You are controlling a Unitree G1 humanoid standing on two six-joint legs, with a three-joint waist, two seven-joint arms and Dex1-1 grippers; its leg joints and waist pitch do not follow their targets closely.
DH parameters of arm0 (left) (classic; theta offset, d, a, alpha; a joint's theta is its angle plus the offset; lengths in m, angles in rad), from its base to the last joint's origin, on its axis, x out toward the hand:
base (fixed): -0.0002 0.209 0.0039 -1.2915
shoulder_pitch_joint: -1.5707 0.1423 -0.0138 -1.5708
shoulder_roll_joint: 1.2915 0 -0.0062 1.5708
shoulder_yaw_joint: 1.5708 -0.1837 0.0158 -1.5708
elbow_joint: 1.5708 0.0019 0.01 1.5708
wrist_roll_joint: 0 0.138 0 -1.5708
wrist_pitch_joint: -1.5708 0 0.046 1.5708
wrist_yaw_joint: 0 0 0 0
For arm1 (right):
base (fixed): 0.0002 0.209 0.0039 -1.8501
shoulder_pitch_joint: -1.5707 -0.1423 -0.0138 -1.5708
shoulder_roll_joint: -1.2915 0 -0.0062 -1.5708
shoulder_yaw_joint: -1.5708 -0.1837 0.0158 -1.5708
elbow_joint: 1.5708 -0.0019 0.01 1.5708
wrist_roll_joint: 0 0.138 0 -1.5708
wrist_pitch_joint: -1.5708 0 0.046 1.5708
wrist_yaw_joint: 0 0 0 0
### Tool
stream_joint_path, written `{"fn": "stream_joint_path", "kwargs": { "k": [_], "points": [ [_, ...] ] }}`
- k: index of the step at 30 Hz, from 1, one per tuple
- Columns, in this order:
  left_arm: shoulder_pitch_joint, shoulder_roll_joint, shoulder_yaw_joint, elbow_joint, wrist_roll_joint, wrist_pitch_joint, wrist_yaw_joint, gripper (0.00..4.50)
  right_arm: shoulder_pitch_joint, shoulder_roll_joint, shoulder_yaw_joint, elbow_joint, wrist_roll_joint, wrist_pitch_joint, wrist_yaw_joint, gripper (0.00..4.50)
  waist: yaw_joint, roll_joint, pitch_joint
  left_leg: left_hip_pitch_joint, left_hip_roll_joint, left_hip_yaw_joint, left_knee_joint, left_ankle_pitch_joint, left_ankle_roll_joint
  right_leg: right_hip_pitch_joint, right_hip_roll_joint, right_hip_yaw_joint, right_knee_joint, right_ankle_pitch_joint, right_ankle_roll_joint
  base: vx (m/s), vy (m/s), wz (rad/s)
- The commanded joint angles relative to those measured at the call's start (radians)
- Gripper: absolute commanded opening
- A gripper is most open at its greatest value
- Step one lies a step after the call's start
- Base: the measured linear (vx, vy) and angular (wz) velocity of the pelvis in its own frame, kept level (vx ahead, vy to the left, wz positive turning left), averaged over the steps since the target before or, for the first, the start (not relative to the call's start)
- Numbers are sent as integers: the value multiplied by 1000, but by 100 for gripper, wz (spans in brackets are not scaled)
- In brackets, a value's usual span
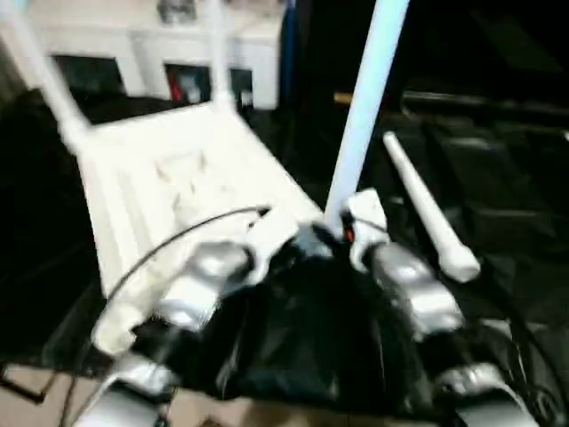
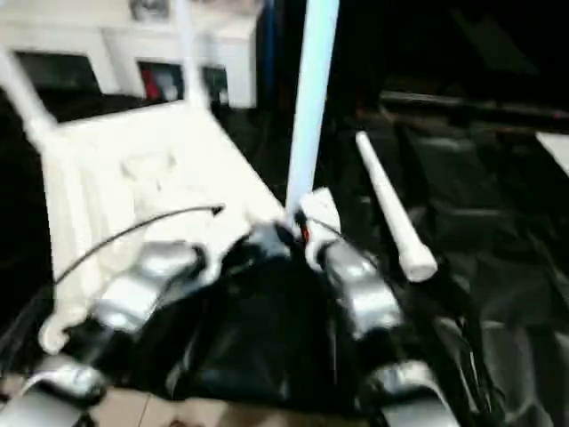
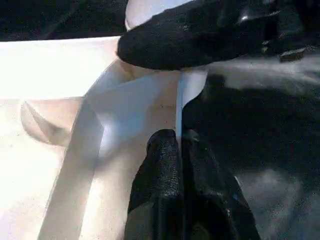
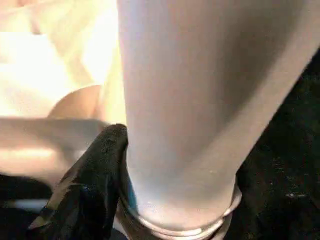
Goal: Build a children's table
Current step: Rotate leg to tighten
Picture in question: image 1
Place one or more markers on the white plastic table leg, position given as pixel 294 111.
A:
pixel 427 209
pixel 58 89
pixel 220 66
pixel 364 111

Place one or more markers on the white plastic table top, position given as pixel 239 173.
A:
pixel 155 147

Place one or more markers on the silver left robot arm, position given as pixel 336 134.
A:
pixel 209 267

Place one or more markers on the black plastic mat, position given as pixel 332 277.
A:
pixel 311 333

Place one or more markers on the small beige label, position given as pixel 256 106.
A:
pixel 342 98

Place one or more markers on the red carton behind glass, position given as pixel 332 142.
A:
pixel 176 89

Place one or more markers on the white glass-door cabinet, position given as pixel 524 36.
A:
pixel 133 40

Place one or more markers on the grey object on cabinet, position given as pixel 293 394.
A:
pixel 178 9

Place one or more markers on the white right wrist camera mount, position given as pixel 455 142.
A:
pixel 366 207

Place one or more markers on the blue vertical post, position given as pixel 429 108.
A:
pixel 289 44

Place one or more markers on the black folding table frame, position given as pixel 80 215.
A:
pixel 22 387

